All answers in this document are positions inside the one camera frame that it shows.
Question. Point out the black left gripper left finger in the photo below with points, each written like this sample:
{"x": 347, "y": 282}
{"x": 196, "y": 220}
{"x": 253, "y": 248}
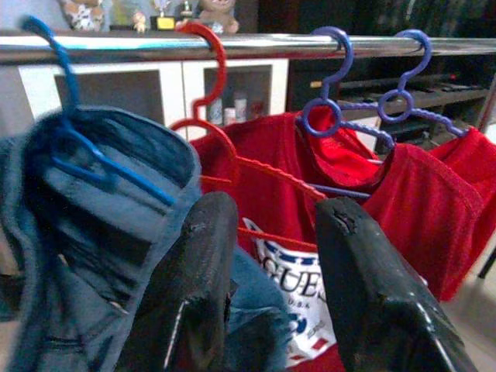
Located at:
{"x": 197, "y": 263}

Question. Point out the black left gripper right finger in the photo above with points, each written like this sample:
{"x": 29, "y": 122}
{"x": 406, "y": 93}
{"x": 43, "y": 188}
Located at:
{"x": 372, "y": 294}

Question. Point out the red plastic hanger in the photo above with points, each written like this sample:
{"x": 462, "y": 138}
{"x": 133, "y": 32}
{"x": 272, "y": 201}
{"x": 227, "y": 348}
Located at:
{"x": 221, "y": 62}

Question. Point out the blue plastic hanger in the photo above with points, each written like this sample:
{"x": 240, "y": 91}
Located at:
{"x": 69, "y": 85}

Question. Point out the red shirt with white print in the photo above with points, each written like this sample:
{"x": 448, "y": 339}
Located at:
{"x": 263, "y": 186}

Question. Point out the blue grey jacket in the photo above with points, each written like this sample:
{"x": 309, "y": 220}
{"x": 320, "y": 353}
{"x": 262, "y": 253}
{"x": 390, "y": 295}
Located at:
{"x": 77, "y": 232}

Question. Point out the small white bottle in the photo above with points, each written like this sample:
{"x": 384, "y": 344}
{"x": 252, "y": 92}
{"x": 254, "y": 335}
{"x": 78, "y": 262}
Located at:
{"x": 229, "y": 116}
{"x": 240, "y": 106}

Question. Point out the white glass door cabinet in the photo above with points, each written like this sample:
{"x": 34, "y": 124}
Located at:
{"x": 170, "y": 89}

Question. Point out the black TV stand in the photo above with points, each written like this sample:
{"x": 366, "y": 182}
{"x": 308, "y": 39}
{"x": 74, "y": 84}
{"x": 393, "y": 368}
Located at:
{"x": 310, "y": 73}

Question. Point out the trophy with yellow plaque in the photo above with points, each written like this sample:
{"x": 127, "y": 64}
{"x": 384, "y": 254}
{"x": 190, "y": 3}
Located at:
{"x": 162, "y": 23}

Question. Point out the small golden figurine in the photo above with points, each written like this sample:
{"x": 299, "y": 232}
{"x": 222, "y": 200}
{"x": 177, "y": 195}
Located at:
{"x": 139, "y": 23}

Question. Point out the brown teddy bear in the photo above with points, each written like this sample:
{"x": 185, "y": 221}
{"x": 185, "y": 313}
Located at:
{"x": 217, "y": 15}

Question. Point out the small dark trophy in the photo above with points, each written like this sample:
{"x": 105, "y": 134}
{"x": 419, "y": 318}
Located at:
{"x": 187, "y": 11}

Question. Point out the patterned teddy bear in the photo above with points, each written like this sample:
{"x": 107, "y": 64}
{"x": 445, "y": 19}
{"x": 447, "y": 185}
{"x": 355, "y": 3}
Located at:
{"x": 83, "y": 17}

